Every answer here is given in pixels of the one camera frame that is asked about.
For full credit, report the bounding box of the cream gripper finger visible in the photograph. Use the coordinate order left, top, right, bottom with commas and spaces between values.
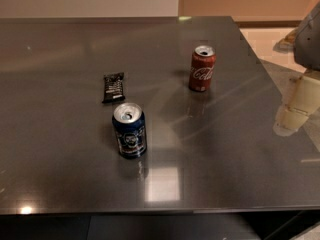
273, 69, 320, 137

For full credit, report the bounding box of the red coke can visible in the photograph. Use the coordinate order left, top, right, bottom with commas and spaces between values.
189, 45, 216, 92

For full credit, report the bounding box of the blue soda can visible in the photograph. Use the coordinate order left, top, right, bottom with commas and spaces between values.
112, 103, 147, 159

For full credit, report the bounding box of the black snack bar wrapper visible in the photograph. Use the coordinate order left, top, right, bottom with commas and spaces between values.
102, 72, 125, 103

